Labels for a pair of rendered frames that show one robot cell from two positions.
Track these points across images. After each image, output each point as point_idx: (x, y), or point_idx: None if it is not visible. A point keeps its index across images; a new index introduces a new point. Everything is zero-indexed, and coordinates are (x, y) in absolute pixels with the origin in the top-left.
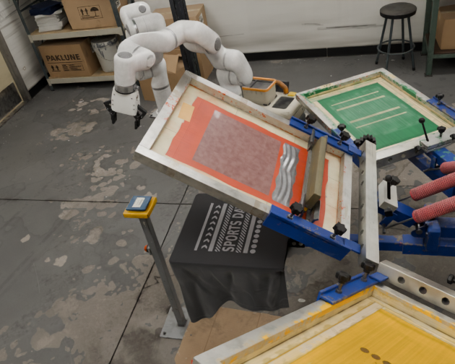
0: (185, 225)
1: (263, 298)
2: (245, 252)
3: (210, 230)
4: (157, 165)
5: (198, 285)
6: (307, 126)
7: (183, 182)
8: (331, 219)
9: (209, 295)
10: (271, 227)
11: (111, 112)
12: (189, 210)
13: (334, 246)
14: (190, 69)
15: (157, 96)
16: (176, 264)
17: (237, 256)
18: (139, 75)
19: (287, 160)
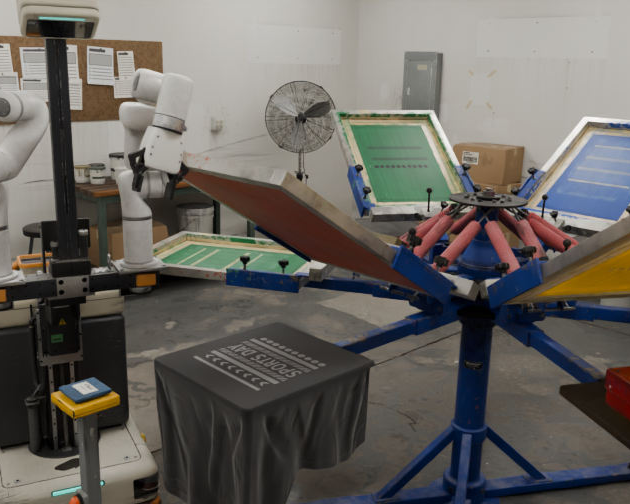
0: (201, 381)
1: (343, 436)
2: (316, 368)
3: (240, 371)
4: (307, 193)
5: (272, 451)
6: None
7: (328, 217)
8: None
9: (283, 465)
10: (400, 270)
11: (142, 170)
12: (176, 371)
13: (443, 282)
14: (67, 186)
15: None
16: (258, 410)
17: (314, 373)
18: None
19: None
